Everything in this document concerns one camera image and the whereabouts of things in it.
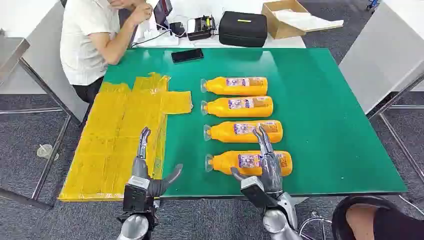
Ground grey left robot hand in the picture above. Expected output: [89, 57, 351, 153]
[130, 126, 184, 198]

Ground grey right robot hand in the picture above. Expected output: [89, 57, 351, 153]
[230, 125, 284, 197]

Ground orange drink bottle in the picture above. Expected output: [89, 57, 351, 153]
[200, 96, 275, 119]
[204, 150, 294, 178]
[200, 76, 269, 97]
[202, 119, 284, 144]

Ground yellow plastic sheet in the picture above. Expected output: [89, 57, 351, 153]
[57, 72, 194, 203]

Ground green table mat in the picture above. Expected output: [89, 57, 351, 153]
[103, 47, 408, 200]

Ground chrome chair base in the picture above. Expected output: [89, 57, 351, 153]
[297, 211, 333, 240]

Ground clear plastic cup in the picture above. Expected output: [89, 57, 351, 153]
[36, 143, 60, 162]

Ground black smartphone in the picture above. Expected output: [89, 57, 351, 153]
[170, 48, 205, 64]

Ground white power strip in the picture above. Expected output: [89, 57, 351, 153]
[133, 29, 180, 48]

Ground person in white top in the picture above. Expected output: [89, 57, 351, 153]
[59, 0, 154, 104]

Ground black power adapter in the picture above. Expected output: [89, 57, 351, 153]
[169, 21, 187, 38]

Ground black zip case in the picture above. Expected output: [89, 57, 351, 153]
[218, 10, 269, 49]

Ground brown cardboard box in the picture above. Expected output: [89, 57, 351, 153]
[260, 0, 345, 40]

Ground white table with steel legs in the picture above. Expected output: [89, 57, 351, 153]
[0, 0, 91, 211]

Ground black label printer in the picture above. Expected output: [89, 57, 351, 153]
[186, 14, 217, 42]

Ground white sheet in box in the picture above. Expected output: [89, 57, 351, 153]
[272, 8, 345, 33]

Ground dark tablet screen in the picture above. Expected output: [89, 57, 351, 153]
[152, 0, 174, 30]

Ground white desk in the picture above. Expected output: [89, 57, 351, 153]
[131, 0, 308, 50]

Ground grey steel table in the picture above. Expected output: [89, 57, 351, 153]
[0, 28, 31, 88]

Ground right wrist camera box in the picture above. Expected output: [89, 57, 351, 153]
[240, 175, 280, 210]

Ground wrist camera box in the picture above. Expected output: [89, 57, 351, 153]
[240, 175, 280, 210]
[122, 175, 154, 214]

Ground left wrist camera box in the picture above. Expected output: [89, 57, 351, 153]
[122, 175, 154, 214]

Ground black power cable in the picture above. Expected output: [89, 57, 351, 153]
[130, 29, 172, 48]

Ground white floor cable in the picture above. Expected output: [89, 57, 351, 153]
[397, 194, 424, 217]

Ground white table with steel frame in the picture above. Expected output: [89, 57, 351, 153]
[338, 0, 424, 187]

